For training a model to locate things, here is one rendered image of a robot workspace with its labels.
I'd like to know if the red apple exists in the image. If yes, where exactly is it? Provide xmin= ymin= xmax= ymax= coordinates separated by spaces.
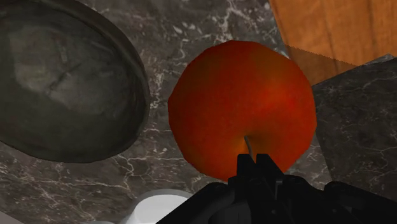
xmin=167 ymin=39 xmax=317 ymax=183

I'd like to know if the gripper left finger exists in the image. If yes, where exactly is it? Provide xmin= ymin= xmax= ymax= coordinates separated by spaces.
xmin=156 ymin=153 xmax=257 ymax=224

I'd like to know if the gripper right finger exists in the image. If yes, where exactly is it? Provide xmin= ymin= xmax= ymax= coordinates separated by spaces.
xmin=256 ymin=153 xmax=397 ymax=224

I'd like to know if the white cup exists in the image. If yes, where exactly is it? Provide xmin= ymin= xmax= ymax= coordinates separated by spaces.
xmin=118 ymin=188 xmax=195 ymax=224

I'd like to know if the dark grey bowl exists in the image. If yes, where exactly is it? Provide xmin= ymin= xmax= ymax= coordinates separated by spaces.
xmin=0 ymin=0 xmax=151 ymax=164

